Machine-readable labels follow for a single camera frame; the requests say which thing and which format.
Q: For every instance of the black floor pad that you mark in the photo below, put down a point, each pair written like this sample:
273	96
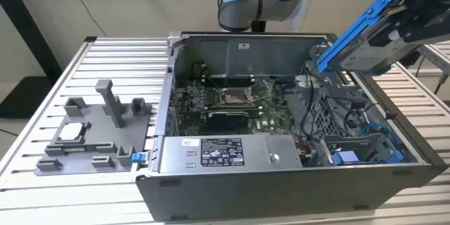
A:
20	98

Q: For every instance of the hard disk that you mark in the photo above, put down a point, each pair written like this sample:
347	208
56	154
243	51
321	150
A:
356	56

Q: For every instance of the black RAM slot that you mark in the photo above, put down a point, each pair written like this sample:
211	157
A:
230	81
230	77

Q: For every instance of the grey open PC case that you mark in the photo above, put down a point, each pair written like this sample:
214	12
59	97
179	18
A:
246	196

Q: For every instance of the green Dell motherboard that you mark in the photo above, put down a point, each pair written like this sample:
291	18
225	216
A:
274	114

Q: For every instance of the green RAM stick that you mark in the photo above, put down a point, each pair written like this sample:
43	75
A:
87	148

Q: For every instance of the grey perforated drive cage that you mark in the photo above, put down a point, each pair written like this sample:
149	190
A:
327	114

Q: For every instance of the silver CPU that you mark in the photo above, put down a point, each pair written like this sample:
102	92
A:
70	131

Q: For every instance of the black graphics card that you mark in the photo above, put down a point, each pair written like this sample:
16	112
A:
226	115

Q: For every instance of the CPU socket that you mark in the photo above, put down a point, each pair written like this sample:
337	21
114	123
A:
234	98

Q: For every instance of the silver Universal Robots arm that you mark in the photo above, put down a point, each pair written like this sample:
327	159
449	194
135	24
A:
246	11

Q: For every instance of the silver power supply unit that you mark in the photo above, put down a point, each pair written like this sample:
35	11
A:
175	156

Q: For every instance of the grey metal disk bay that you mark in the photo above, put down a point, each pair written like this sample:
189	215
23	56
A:
352	140

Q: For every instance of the grey plastic parts rack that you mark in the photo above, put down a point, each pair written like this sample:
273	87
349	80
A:
102	140

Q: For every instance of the blue plastic clip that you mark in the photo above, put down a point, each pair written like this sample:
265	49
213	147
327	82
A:
137	157

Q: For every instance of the blue disk carrier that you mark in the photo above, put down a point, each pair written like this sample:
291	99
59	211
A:
346	156

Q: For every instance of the black metal frame post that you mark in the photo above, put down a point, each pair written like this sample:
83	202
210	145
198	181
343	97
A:
32	24

